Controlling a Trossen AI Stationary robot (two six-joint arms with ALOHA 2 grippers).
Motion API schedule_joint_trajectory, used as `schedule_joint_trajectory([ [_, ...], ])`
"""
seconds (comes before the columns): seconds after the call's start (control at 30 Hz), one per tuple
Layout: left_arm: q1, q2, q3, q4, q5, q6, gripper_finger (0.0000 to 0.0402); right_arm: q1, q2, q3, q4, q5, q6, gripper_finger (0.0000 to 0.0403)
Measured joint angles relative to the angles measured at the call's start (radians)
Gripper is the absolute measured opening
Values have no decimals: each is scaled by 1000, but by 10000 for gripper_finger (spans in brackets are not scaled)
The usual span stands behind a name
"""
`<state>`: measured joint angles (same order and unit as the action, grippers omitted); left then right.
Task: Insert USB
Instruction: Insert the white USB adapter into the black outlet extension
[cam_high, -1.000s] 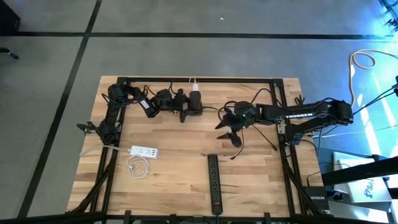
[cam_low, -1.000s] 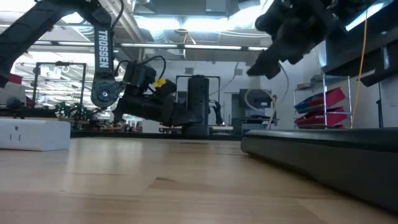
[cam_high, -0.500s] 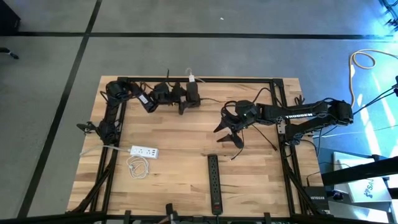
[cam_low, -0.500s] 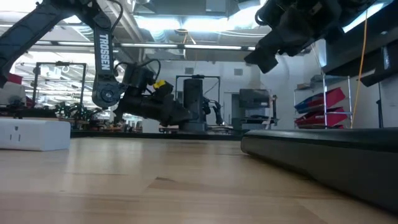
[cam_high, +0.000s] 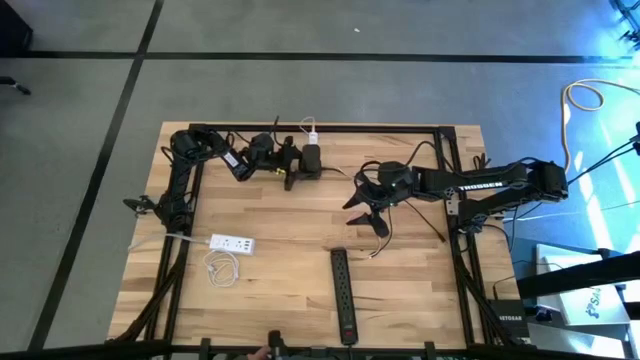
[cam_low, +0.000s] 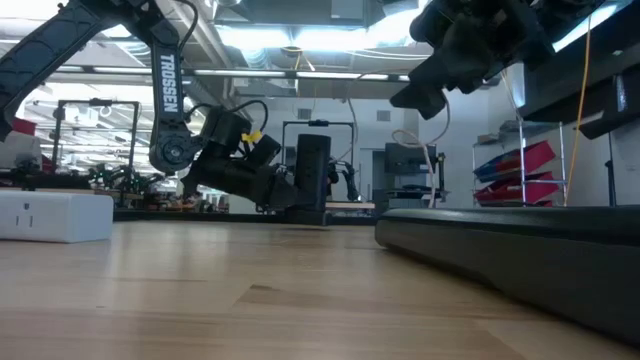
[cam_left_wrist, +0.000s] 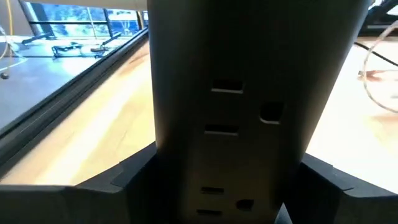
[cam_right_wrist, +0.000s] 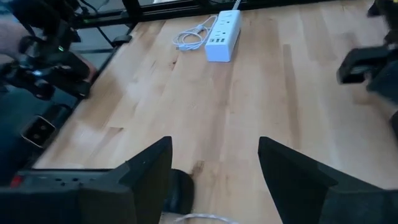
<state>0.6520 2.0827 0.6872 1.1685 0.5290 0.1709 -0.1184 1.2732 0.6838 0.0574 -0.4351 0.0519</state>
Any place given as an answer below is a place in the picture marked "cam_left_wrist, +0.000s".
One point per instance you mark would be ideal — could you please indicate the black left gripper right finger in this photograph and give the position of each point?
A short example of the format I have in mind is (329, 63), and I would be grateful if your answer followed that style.
(342, 208)

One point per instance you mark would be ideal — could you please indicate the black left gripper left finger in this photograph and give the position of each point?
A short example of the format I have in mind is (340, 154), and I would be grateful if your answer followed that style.
(62, 205)

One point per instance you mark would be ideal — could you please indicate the black tower power strip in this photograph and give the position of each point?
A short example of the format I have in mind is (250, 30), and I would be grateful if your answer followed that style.
(233, 62)

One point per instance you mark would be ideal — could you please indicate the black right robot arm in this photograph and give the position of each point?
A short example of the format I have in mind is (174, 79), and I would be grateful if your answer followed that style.
(379, 15)

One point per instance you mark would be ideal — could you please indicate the black aluminium table frame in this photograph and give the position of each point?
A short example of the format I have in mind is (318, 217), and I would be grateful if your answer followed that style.
(62, 102)

